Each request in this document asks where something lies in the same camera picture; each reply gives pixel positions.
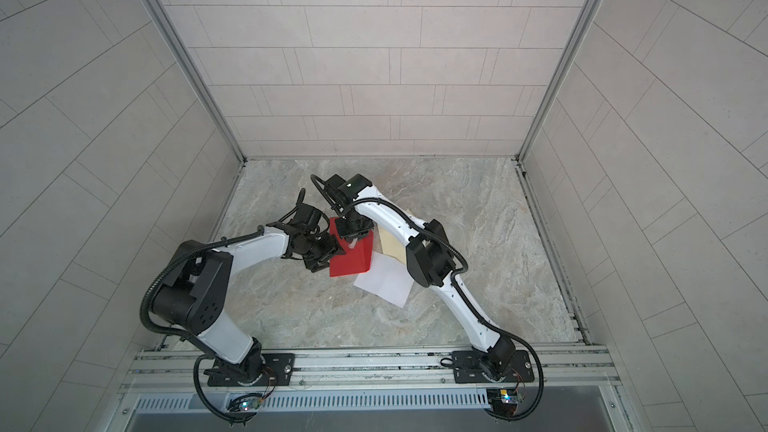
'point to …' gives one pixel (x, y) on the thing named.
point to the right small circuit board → (503, 401)
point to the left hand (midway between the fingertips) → (348, 251)
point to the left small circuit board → (245, 404)
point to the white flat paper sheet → (387, 278)
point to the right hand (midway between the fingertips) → (349, 241)
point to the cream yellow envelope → (392, 246)
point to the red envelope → (355, 260)
